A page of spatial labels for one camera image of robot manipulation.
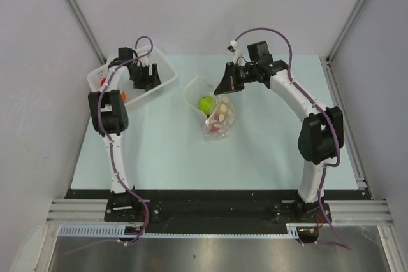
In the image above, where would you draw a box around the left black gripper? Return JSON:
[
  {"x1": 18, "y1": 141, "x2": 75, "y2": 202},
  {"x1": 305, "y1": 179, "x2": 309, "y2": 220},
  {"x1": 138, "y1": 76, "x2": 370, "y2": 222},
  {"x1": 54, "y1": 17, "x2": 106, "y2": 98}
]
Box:
[{"x1": 131, "y1": 64, "x2": 163, "y2": 90}]

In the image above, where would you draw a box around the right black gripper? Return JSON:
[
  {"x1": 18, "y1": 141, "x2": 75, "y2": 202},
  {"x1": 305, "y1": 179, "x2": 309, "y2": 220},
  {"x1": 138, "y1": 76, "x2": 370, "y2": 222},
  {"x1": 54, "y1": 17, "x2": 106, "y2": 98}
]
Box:
[{"x1": 215, "y1": 62, "x2": 258, "y2": 96}]

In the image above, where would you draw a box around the white plastic basket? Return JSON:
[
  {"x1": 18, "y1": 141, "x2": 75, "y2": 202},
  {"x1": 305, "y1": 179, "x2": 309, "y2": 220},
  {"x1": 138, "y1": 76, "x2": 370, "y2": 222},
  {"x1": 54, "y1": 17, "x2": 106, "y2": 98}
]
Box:
[{"x1": 87, "y1": 45, "x2": 178, "y2": 111}]

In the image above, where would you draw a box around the yellow pear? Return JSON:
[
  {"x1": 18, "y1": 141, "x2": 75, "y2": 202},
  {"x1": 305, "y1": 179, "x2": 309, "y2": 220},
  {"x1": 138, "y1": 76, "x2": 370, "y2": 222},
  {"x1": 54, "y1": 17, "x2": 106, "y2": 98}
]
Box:
[{"x1": 214, "y1": 109, "x2": 228, "y2": 122}]

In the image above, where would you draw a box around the light green apple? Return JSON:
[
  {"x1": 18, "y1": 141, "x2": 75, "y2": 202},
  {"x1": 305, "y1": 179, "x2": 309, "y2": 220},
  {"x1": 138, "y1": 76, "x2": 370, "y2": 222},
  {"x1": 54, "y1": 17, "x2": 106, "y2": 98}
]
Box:
[{"x1": 198, "y1": 96, "x2": 214, "y2": 116}]

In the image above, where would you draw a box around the clear dotted zip bag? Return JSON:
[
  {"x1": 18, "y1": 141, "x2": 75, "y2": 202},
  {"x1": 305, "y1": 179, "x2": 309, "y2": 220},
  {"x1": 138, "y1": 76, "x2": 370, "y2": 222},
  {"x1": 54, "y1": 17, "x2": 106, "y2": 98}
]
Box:
[{"x1": 183, "y1": 76, "x2": 236, "y2": 140}]

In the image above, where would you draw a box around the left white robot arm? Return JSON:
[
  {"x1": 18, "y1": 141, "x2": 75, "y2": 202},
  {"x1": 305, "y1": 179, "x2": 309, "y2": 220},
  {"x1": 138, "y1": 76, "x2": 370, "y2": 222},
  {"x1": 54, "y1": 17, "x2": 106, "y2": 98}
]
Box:
[{"x1": 88, "y1": 47, "x2": 161, "y2": 194}]

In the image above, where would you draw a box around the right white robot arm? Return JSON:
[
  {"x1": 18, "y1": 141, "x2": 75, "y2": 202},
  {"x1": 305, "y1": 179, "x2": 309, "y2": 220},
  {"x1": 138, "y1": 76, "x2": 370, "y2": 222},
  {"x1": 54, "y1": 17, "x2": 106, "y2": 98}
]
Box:
[{"x1": 214, "y1": 40, "x2": 344, "y2": 222}]

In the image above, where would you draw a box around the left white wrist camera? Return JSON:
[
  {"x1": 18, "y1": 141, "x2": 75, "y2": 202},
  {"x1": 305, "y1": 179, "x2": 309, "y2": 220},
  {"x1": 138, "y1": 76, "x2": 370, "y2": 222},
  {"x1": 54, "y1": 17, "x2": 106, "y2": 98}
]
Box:
[{"x1": 135, "y1": 48, "x2": 150, "y2": 67}]

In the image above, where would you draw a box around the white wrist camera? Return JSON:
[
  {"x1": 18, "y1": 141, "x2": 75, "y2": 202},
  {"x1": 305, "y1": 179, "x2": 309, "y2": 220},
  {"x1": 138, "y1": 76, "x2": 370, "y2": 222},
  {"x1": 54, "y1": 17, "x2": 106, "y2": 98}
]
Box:
[
  {"x1": 135, "y1": 48, "x2": 150, "y2": 67},
  {"x1": 227, "y1": 40, "x2": 243, "y2": 64}
]

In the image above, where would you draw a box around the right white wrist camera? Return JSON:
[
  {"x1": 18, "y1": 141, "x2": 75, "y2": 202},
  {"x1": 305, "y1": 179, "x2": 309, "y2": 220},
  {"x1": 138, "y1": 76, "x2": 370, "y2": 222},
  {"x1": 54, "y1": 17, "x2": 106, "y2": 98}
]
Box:
[{"x1": 227, "y1": 40, "x2": 243, "y2": 64}]

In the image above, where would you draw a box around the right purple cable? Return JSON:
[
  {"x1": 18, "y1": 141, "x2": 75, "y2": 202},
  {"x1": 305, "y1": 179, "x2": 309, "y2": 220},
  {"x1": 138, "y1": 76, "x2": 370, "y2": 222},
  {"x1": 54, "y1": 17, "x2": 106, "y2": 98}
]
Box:
[{"x1": 228, "y1": 28, "x2": 351, "y2": 250}]

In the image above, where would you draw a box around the purple cable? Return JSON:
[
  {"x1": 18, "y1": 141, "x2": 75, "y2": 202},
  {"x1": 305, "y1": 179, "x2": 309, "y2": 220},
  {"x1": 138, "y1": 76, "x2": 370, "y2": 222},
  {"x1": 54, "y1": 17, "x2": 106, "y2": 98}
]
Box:
[
  {"x1": 97, "y1": 36, "x2": 156, "y2": 247},
  {"x1": 228, "y1": 28, "x2": 351, "y2": 250}
]

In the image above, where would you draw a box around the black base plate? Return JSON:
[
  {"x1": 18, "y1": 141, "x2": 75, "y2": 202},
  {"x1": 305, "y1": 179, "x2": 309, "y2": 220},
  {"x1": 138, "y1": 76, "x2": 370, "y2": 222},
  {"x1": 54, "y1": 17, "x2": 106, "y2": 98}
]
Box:
[{"x1": 65, "y1": 189, "x2": 371, "y2": 235}]

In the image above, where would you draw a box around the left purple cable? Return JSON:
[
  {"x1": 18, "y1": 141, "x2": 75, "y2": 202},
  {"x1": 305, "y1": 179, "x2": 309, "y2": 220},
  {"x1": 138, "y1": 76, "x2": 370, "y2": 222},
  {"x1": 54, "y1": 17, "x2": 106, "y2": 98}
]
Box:
[{"x1": 97, "y1": 36, "x2": 156, "y2": 247}]

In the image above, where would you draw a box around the white slotted cable duct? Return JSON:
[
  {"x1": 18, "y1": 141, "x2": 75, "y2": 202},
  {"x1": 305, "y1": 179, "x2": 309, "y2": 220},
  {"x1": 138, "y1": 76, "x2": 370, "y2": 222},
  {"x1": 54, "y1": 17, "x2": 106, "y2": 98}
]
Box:
[{"x1": 59, "y1": 224, "x2": 299, "y2": 239}]

